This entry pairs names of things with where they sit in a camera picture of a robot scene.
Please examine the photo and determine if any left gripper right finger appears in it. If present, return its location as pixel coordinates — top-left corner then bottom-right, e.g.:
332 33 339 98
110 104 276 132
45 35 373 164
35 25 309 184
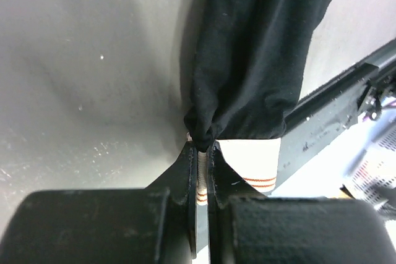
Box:
207 142 266 263

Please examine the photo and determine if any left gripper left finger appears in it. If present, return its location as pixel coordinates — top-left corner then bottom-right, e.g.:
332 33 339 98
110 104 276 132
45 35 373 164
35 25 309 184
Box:
146 141 197 260

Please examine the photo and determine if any black underwear beige waistband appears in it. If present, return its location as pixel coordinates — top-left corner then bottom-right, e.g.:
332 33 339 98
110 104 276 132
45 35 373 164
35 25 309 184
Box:
184 0 332 205

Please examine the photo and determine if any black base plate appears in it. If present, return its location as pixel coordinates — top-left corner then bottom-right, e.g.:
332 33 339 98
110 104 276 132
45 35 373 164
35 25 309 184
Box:
276 40 395 185

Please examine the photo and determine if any white slotted cable duct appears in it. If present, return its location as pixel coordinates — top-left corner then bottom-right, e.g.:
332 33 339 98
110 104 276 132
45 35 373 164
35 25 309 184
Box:
343 126 395 210

